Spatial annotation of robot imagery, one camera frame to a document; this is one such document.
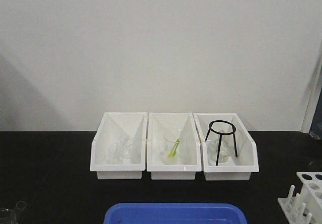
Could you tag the clear glass test tube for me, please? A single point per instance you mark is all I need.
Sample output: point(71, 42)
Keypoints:
point(20, 207)

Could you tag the white test tube rack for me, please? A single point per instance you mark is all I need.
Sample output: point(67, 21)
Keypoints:
point(305, 206)

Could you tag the glass beaker in middle bin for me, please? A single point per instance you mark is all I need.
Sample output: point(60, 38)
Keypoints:
point(174, 142)

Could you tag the middle white storage bin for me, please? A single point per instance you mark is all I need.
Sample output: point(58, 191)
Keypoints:
point(158, 123)

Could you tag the white storage bin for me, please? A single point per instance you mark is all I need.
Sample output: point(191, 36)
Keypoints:
point(115, 126)
point(234, 169)
point(158, 123)

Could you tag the glassware in left bin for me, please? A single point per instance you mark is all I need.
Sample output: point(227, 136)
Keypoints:
point(120, 151)

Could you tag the left white storage bin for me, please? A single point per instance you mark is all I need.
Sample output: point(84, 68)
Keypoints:
point(115, 126)

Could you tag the black metal tripod stand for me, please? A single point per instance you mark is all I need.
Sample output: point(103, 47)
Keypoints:
point(222, 129)

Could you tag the glass flask in right bin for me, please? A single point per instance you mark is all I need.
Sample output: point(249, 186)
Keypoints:
point(225, 152)

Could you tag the right white storage bin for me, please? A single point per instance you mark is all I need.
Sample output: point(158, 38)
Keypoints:
point(234, 169)

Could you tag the blue plastic tray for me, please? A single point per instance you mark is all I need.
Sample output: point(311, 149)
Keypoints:
point(174, 213)

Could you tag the clear glass beaker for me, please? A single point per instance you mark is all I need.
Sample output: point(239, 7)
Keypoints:
point(8, 216)

